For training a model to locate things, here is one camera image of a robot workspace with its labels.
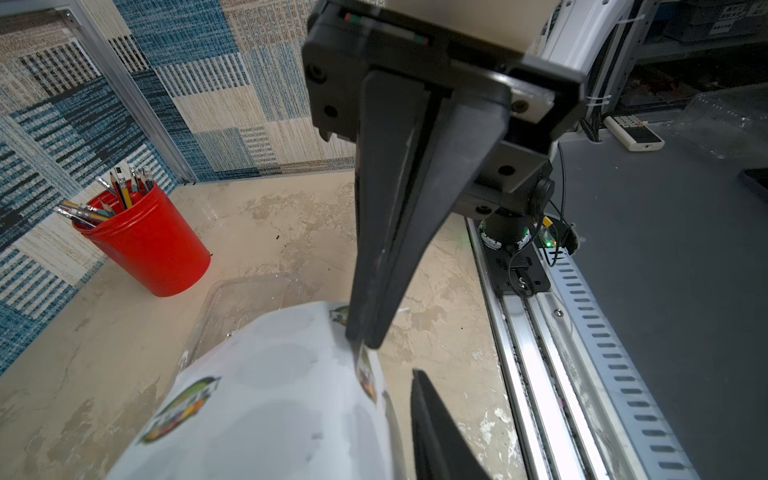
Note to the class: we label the clear plastic box on floor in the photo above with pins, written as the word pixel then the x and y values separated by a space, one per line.
pixel 727 123

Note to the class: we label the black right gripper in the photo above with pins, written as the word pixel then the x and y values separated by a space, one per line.
pixel 442 123

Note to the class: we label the red pencil cup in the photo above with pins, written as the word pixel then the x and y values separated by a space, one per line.
pixel 154 244

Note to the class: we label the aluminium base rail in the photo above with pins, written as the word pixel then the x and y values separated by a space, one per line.
pixel 580 406

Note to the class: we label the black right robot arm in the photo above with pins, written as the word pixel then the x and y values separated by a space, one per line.
pixel 566 33

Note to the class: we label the clear box of red grapes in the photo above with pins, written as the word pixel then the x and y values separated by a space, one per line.
pixel 252 312

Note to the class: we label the white remote control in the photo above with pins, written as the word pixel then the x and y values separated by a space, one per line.
pixel 633 134

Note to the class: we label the pencils in red cup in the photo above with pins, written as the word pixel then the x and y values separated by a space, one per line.
pixel 123 188

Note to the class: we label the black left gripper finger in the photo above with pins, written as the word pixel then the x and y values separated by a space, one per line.
pixel 440 450

